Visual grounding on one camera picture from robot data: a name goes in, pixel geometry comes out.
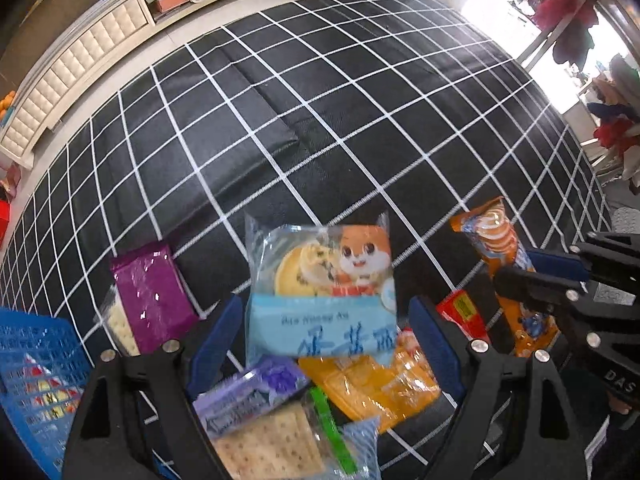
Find clothes drying rack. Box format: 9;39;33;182
510;0;640;186

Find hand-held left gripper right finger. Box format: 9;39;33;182
409;295;593;480

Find cream tufted TV cabinet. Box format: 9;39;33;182
0;0;253;171

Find yellow-orange clear snack packet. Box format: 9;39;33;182
298;330;443;436

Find long orange biscuit packet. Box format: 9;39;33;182
450;196;561;358

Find blue plastic basket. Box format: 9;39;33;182
0;307;101;480

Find dark red garment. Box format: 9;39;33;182
532;0;598;66

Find clear green-striped cracker packet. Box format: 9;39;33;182
212;385;381;480

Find purple cracker packet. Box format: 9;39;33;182
97;241;201;358

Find pink small box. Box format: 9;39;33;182
0;162;22;196

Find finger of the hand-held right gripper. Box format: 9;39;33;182
494;266;588;313
525;230;640;285

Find blue squirrel pastry packet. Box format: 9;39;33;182
244;211;398;368

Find lilac snack packet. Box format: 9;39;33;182
192;355;311;441

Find red packet with yellow label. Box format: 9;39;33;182
436;289;493;346

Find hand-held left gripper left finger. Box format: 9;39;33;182
62;294;246;480

